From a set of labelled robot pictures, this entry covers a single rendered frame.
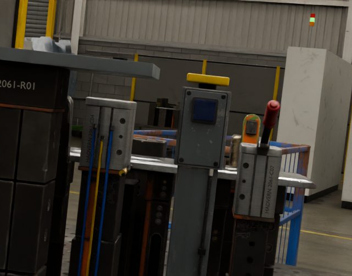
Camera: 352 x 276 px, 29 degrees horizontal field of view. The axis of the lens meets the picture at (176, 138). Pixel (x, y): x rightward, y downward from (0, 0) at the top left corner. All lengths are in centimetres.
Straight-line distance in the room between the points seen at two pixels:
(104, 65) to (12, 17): 406
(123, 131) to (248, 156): 21
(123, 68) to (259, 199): 35
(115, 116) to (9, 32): 387
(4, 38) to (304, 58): 504
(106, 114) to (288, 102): 801
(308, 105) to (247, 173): 791
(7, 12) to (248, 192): 393
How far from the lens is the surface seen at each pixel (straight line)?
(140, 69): 94
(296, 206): 416
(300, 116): 906
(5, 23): 493
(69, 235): 203
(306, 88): 905
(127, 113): 113
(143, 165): 125
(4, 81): 100
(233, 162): 147
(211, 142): 97
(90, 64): 95
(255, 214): 114
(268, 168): 114
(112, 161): 114
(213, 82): 97
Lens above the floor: 112
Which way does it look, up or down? 3 degrees down
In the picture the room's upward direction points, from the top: 6 degrees clockwise
